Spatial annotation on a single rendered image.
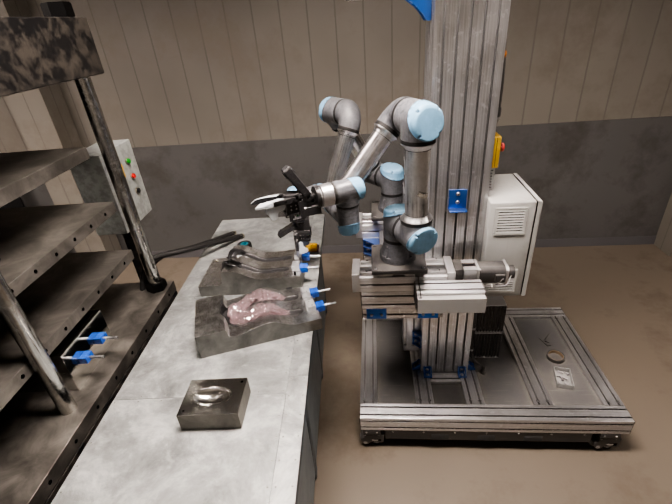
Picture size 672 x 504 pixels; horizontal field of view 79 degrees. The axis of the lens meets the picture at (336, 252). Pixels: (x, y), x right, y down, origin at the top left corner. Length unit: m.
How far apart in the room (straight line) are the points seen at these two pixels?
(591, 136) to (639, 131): 0.34
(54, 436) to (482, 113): 1.89
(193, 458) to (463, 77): 1.56
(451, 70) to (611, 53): 2.24
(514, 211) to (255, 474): 1.34
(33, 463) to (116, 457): 0.28
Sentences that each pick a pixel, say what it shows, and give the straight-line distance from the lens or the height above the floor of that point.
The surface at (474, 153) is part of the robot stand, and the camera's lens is 1.73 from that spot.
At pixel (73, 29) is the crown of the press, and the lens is 1.94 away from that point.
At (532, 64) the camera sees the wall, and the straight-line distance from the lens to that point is 3.56.
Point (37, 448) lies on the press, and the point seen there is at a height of 0.79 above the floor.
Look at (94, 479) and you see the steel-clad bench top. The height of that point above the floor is 0.80.
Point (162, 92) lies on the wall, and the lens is 3.76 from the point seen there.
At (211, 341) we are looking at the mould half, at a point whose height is 0.87.
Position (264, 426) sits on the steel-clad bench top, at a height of 0.80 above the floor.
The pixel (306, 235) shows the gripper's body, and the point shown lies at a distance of 1.98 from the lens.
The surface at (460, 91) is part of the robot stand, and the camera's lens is 1.66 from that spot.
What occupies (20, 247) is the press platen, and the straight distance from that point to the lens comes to 1.88.
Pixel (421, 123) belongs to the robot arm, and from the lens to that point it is 1.33.
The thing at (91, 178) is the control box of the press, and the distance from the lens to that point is 2.24.
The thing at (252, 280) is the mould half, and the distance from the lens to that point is 1.98.
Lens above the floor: 1.93
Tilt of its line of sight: 30 degrees down
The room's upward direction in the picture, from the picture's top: 5 degrees counter-clockwise
